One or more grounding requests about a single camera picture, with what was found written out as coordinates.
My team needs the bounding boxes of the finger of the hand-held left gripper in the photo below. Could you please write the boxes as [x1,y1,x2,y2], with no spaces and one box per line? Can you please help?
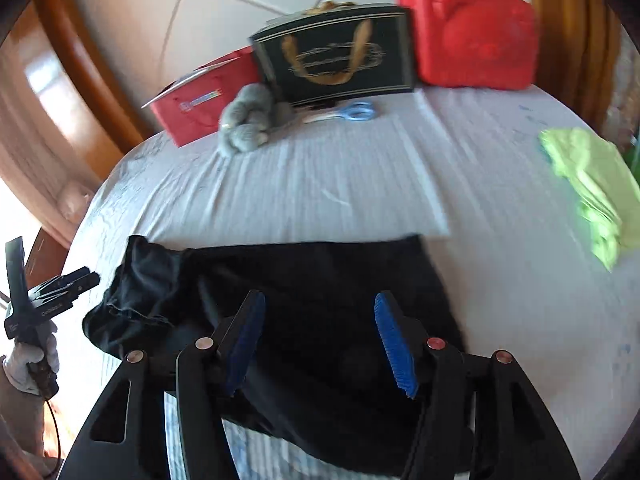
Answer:
[60,273,101,301]
[50,267,92,288]

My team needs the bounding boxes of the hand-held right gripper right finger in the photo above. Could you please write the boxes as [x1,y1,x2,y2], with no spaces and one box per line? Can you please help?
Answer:
[374,290,582,480]

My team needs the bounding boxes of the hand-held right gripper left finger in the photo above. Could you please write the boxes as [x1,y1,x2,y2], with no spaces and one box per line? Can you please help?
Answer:
[57,291,267,480]

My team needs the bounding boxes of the black printed t-shirt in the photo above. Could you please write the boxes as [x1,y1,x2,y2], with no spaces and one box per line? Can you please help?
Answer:
[82,232,469,477]

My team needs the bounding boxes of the person's left forearm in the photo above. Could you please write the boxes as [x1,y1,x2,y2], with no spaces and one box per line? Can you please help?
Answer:
[0,365,60,476]

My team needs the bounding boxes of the person's left hand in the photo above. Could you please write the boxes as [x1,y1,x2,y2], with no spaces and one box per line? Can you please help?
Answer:
[1,317,61,397]

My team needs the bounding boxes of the red paper gift bag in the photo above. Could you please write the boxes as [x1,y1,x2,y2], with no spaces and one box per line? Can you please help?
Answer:
[141,45,264,149]

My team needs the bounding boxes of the grey plush toy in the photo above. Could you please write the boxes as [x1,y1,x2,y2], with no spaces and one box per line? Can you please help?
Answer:
[216,82,297,157]

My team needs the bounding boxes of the light green cloth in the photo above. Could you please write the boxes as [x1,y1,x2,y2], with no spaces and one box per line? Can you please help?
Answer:
[539,127,640,273]

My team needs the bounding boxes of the wooden framed padded headboard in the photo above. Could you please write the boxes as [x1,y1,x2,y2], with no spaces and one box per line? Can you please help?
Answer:
[36,0,640,161]

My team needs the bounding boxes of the red plastic carry case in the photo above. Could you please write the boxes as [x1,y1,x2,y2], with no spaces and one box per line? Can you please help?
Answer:
[396,0,539,92]

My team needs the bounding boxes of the black cable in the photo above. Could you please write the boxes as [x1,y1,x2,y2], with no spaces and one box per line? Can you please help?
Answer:
[29,367,65,478]

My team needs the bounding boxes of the blue handled scissors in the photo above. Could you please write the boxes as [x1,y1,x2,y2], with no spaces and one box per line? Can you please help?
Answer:
[291,101,376,125]

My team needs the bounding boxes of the black gift bag gold handles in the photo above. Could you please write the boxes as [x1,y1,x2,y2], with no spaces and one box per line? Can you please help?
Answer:
[249,2,417,109]

